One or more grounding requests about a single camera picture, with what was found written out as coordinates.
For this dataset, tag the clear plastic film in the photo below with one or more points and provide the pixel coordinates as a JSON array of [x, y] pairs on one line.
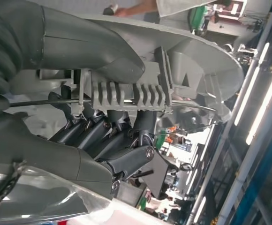
[[56, 198]]

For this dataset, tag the person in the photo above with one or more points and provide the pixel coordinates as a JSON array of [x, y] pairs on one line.
[[185, 6]]

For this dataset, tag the dark grey flat panel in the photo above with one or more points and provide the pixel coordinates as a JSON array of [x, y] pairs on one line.
[[158, 177]]

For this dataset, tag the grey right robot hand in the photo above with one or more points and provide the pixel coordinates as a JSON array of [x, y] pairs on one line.
[[45, 161]]

